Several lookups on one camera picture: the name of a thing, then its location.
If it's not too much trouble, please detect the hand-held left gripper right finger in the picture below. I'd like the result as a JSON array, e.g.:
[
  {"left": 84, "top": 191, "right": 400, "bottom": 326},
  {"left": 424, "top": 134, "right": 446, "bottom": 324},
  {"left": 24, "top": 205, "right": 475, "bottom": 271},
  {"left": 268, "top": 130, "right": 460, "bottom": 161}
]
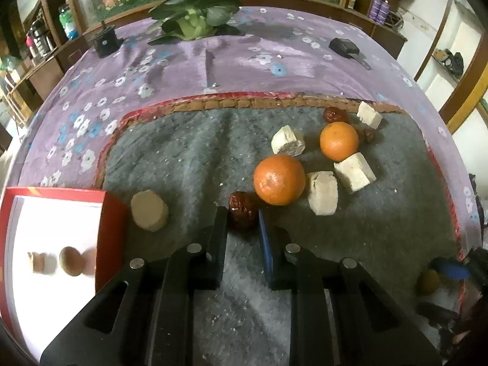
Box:
[{"left": 258, "top": 209, "right": 443, "bottom": 366}]

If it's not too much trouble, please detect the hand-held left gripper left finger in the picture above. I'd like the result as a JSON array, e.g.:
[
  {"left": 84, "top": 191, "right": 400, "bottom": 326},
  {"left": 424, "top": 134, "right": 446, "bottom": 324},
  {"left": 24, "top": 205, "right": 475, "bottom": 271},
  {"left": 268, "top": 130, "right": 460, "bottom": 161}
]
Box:
[{"left": 40, "top": 206, "right": 229, "bottom": 366}]

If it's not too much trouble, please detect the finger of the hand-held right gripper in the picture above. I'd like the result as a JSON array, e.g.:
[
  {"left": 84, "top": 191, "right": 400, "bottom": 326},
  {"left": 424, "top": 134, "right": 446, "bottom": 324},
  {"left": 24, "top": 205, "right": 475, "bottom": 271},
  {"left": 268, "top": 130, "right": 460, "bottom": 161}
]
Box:
[{"left": 432, "top": 255, "right": 473, "bottom": 281}]

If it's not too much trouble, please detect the olive green round fruit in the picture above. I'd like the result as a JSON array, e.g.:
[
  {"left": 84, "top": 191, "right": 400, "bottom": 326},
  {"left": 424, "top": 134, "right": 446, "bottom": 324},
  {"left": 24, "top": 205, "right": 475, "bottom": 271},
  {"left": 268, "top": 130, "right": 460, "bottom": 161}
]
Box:
[{"left": 415, "top": 269, "right": 441, "bottom": 296}]

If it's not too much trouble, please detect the large wrinkled red date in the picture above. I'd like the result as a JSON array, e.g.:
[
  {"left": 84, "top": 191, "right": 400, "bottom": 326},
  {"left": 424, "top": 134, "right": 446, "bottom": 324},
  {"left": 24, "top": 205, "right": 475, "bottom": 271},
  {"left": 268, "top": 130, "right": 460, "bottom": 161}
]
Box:
[{"left": 228, "top": 191, "right": 260, "bottom": 232}]

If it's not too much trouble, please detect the smooth red date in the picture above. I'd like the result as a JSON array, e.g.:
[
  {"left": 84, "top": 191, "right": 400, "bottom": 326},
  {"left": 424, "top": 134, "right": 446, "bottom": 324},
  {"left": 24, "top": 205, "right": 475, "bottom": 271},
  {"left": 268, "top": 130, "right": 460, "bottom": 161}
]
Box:
[{"left": 324, "top": 107, "right": 348, "bottom": 124}]

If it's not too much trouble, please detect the red box with white inside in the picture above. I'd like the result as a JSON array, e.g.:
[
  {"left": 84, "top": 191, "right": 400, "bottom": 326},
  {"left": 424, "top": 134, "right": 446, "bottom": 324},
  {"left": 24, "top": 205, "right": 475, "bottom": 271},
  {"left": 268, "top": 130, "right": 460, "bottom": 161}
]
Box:
[{"left": 0, "top": 187, "right": 129, "bottom": 363}]

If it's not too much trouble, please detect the large orange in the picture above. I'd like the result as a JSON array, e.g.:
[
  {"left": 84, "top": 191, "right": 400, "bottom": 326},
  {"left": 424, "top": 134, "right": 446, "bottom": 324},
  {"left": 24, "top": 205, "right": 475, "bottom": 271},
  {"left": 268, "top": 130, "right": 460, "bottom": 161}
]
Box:
[{"left": 253, "top": 154, "right": 307, "bottom": 207}]

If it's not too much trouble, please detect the grey mat with red border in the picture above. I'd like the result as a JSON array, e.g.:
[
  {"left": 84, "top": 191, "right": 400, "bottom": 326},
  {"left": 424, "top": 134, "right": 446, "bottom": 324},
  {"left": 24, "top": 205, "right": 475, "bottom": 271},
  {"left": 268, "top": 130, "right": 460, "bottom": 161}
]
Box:
[{"left": 93, "top": 91, "right": 468, "bottom": 366}]

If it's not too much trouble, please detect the small orange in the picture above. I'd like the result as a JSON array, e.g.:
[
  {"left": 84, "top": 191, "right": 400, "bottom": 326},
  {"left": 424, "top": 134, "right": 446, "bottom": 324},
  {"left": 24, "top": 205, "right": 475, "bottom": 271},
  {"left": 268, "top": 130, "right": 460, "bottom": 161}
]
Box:
[{"left": 319, "top": 121, "right": 360, "bottom": 162}]

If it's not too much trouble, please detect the purple floral tablecloth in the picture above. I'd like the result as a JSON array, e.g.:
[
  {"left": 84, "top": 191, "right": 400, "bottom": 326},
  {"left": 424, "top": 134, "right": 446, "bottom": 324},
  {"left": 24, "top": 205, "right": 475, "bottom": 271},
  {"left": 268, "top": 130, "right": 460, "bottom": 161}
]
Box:
[{"left": 19, "top": 5, "right": 482, "bottom": 237}]

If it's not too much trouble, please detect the beige chunk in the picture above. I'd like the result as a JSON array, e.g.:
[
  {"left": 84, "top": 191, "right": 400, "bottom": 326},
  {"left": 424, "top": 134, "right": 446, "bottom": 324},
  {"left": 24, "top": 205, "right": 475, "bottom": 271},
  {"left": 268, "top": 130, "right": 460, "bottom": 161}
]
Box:
[{"left": 27, "top": 251, "right": 47, "bottom": 275}]

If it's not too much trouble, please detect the black item on shelf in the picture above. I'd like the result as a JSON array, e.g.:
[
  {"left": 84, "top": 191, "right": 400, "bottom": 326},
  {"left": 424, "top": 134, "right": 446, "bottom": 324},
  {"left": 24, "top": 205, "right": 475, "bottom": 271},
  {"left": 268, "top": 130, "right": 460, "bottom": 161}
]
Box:
[{"left": 432, "top": 49, "right": 465, "bottom": 77}]

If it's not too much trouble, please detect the green leafy vegetable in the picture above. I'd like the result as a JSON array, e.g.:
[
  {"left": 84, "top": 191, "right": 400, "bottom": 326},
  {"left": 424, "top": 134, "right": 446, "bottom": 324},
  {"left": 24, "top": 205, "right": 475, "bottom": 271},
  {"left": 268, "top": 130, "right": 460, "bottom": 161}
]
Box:
[{"left": 147, "top": 0, "right": 242, "bottom": 45}]

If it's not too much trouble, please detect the black square device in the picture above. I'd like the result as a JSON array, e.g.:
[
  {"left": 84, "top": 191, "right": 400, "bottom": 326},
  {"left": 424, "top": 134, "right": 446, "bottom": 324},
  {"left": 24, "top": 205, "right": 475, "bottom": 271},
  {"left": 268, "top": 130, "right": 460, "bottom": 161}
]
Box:
[{"left": 93, "top": 21, "right": 125, "bottom": 59}]

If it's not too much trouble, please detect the green plastic bottle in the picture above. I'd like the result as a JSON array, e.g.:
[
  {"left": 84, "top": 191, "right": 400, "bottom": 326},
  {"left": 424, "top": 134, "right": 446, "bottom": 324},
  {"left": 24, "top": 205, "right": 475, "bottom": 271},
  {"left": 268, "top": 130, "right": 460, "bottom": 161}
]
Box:
[{"left": 57, "top": 4, "right": 79, "bottom": 41}]

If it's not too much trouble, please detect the dark thermos jug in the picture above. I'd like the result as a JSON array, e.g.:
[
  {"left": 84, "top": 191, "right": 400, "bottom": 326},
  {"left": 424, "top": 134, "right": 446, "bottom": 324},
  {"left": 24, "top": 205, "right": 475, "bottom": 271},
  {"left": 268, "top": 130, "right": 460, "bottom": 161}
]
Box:
[{"left": 30, "top": 21, "right": 55, "bottom": 60}]

